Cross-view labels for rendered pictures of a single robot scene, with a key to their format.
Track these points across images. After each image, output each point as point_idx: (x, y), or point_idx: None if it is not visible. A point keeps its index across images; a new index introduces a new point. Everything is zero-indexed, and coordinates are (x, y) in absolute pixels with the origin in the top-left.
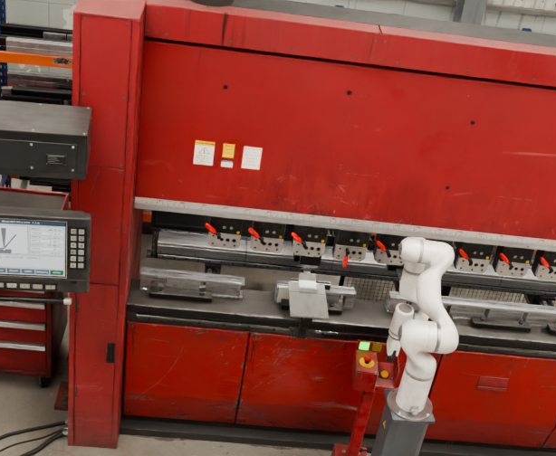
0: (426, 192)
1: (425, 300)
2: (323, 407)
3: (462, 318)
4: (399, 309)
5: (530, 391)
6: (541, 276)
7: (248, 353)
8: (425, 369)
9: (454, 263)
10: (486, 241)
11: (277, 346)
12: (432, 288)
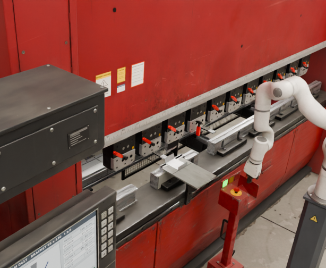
0: (232, 54)
1: (324, 117)
2: (196, 243)
3: (245, 135)
4: (261, 141)
5: (278, 159)
6: None
7: (157, 239)
8: None
9: None
10: (256, 76)
11: (173, 219)
12: (320, 106)
